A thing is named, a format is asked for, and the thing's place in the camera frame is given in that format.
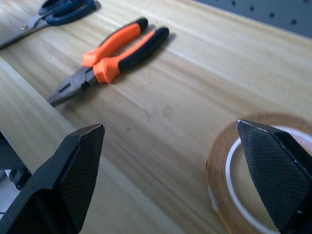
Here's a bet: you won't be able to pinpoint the grey pegboard wall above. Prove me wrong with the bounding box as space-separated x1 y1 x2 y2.
192 0 312 39

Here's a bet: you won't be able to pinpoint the amber tape roll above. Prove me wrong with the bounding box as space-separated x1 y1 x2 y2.
206 112 312 234

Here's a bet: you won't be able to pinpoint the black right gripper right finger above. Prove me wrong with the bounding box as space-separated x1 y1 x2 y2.
236 119 312 234

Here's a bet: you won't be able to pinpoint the blue handled scissors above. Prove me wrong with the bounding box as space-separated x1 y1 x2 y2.
0 0 97 51

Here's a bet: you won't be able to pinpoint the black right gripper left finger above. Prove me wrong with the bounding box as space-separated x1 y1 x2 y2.
0 123 106 234

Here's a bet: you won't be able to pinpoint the orange and black pliers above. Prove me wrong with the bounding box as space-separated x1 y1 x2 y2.
47 16 171 108

